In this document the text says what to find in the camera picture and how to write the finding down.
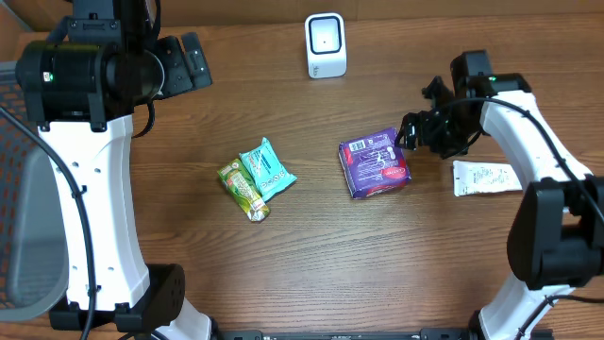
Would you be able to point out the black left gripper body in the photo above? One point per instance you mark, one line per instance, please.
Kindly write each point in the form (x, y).
(187, 63)

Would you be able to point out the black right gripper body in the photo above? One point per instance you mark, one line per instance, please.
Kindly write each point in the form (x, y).
(452, 134)

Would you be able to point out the red purple snack package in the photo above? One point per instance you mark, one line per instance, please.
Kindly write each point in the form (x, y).
(373, 164)

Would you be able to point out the white tube gold cap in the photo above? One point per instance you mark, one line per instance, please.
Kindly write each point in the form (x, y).
(473, 178)

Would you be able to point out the green noodle snack pack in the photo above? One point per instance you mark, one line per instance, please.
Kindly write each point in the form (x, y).
(241, 186)

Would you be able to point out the teal wet wipes pack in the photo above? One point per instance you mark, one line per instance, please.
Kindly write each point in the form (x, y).
(269, 174)

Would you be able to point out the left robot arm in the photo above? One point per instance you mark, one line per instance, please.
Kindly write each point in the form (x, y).
(81, 86)

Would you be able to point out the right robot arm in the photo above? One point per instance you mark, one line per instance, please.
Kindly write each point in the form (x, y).
(555, 244)

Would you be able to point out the white barcode scanner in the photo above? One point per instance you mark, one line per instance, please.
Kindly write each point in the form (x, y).
(325, 45)

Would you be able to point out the grey plastic basket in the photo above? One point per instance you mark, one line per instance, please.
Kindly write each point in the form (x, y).
(34, 259)

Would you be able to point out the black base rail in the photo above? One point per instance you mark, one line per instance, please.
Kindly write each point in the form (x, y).
(424, 334)

